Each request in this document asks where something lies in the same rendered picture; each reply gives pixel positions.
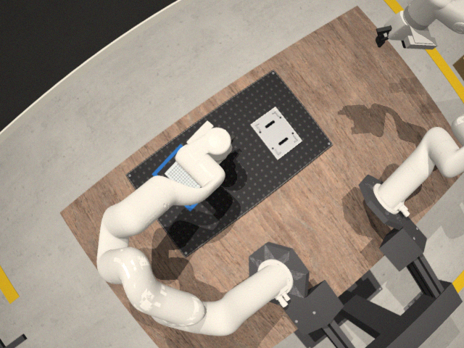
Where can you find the blue tape outline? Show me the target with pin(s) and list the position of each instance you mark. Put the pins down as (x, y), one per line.
(190, 208)

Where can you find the black perforated breadboard plate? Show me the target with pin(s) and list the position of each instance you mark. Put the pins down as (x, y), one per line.
(251, 171)

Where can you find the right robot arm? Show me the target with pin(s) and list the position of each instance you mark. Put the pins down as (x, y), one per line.
(437, 146)

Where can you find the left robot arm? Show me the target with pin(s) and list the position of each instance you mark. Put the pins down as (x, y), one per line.
(119, 264)

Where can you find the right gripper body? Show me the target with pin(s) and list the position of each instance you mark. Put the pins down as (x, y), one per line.
(400, 27)

